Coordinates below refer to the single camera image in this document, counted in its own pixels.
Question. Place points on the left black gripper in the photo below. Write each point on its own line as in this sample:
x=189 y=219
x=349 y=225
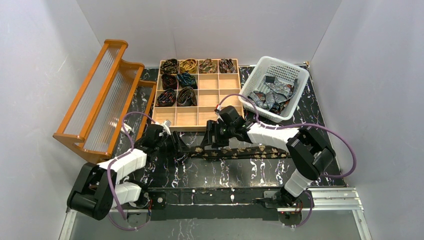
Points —
x=174 y=141

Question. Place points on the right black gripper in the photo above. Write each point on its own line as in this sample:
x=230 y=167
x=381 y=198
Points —
x=214 y=132

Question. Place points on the black gold floral tie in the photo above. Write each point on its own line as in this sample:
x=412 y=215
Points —
x=251 y=152

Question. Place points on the white plastic basket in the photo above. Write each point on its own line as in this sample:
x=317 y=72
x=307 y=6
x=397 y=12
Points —
x=287 y=72

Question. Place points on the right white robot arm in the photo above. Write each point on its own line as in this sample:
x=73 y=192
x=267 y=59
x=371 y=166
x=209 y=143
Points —
x=308 y=149

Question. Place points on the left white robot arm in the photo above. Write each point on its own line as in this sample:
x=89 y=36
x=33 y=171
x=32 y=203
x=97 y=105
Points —
x=98 y=187

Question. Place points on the grey patterned ties pile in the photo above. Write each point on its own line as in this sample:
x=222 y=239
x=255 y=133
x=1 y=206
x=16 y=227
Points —
x=278 y=96

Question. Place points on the rolled black grey tie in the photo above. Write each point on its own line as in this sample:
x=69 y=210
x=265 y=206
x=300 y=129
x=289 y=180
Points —
x=186 y=97

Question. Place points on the rolled navy red tie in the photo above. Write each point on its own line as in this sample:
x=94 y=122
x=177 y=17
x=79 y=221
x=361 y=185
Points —
x=167 y=98

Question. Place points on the wooden grid organizer tray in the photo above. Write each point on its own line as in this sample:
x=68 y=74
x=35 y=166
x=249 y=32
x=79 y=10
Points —
x=211 y=89

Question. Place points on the small white connector plug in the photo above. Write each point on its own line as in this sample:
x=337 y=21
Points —
x=126 y=128

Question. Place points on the rolled dark red tie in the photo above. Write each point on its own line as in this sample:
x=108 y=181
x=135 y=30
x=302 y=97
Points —
x=169 y=81

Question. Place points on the rolled teal patterned tie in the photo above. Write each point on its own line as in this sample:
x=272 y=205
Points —
x=187 y=80

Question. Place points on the rolled olive patterned tie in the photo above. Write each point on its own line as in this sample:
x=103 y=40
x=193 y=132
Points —
x=208 y=66

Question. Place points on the rolled dark striped tie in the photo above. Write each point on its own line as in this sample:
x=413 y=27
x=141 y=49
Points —
x=226 y=66

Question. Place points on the orange wooden rack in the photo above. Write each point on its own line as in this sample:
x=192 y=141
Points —
x=93 y=122

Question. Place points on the rolled yellow tie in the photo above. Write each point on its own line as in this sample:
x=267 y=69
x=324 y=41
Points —
x=189 y=65

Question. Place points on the rolled black gold tie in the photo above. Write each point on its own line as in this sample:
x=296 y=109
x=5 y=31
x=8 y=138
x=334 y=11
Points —
x=169 y=66

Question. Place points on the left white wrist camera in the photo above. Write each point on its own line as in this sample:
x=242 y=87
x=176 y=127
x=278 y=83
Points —
x=165 y=124

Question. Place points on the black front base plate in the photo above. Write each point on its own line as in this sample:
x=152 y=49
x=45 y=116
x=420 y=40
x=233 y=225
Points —
x=210 y=203

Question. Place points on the aluminium frame rail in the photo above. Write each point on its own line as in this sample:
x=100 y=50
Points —
x=325 y=213

